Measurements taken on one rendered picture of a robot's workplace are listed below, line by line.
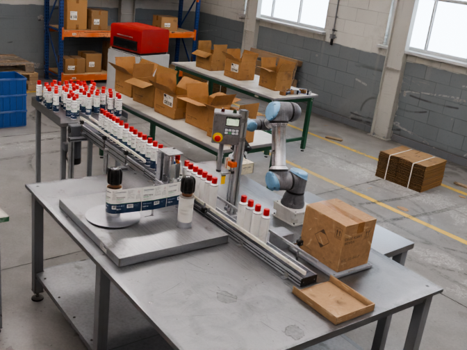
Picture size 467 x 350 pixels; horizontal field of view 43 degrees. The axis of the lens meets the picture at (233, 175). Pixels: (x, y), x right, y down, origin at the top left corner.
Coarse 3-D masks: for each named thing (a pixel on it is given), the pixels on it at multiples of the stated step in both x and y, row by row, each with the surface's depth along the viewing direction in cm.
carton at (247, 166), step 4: (228, 160) 413; (244, 160) 413; (248, 160) 414; (244, 164) 406; (248, 164) 408; (252, 164) 411; (228, 168) 414; (244, 168) 407; (248, 168) 409; (252, 168) 412; (244, 172) 408; (248, 172) 411; (252, 172) 414
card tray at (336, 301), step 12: (312, 288) 298; (324, 288) 299; (336, 288) 300; (348, 288) 297; (312, 300) 281; (324, 300) 288; (336, 300) 290; (348, 300) 291; (360, 300) 291; (324, 312) 275; (336, 312) 279; (348, 312) 274; (360, 312) 279
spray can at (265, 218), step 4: (264, 208) 322; (268, 208) 323; (264, 212) 321; (268, 212) 321; (264, 216) 322; (268, 216) 322; (264, 220) 322; (268, 220) 322; (260, 224) 324; (264, 224) 322; (268, 224) 323; (260, 228) 324; (264, 228) 323; (268, 228) 325; (260, 232) 325; (264, 232) 324; (260, 236) 325; (264, 236) 325; (264, 240) 326
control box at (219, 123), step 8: (216, 112) 349; (224, 112) 349; (232, 112) 351; (216, 120) 350; (224, 120) 350; (240, 120) 350; (216, 128) 351; (224, 136) 353; (232, 136) 353; (232, 144) 356
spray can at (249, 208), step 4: (248, 200) 331; (252, 200) 331; (248, 204) 331; (252, 204) 330; (248, 208) 330; (252, 208) 331; (248, 212) 331; (252, 212) 331; (248, 216) 332; (244, 220) 334; (248, 220) 332; (244, 224) 335; (248, 224) 333; (244, 228) 335; (248, 228) 334
